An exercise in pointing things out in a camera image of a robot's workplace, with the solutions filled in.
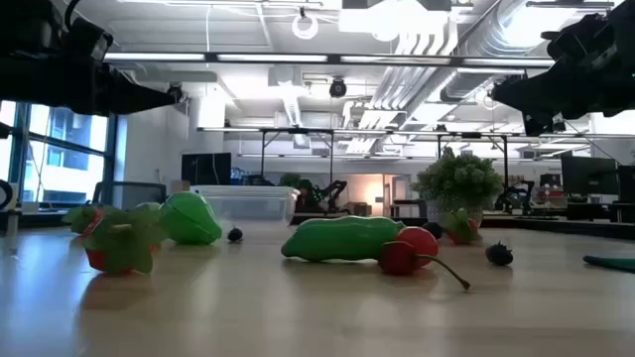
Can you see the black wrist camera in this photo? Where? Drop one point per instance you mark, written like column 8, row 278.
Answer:
column 89, row 39
column 580, row 37

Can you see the red toy strawberry green leaves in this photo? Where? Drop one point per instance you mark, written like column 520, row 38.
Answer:
column 461, row 230
column 119, row 248
column 82, row 218

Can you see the small dark toy berry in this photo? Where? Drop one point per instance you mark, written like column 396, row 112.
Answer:
column 235, row 234
column 434, row 229

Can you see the dark green cloth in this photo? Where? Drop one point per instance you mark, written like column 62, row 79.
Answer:
column 612, row 263

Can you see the black background robot arm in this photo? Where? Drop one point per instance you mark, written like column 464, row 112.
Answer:
column 325, row 194
column 516, row 194

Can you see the black ceiling-mounted camera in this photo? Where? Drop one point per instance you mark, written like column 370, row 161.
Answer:
column 559, row 125
column 338, row 88
column 175, row 89

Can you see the black metal rig frame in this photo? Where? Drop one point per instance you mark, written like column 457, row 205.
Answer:
column 335, row 58

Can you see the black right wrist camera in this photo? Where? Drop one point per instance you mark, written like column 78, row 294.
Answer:
column 580, row 37

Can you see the green potted plant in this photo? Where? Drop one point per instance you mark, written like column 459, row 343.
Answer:
column 459, row 181

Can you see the white post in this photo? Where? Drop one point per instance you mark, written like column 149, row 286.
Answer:
column 13, row 223

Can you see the black computer monitor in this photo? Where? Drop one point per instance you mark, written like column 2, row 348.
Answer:
column 589, row 174
column 627, row 184
column 206, row 168

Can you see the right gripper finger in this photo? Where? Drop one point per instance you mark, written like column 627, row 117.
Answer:
column 526, row 96
column 538, row 125

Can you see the green toy pear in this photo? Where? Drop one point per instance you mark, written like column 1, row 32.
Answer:
column 191, row 220

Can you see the clear plastic tupperware container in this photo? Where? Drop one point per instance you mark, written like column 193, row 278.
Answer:
column 248, row 205

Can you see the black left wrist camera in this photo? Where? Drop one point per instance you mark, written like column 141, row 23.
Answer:
column 89, row 39

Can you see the large office window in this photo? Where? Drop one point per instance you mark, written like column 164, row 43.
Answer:
column 74, row 134

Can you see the red toy tomato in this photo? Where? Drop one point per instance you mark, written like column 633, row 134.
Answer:
column 422, row 239

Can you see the dark toy blackberry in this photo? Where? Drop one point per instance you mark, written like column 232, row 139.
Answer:
column 498, row 254

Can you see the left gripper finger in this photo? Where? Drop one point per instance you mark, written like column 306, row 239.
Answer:
column 139, row 96

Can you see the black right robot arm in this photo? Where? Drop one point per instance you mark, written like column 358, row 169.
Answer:
column 625, row 25

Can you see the red toy cherry with stem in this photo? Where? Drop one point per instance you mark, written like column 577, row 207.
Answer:
column 397, row 259

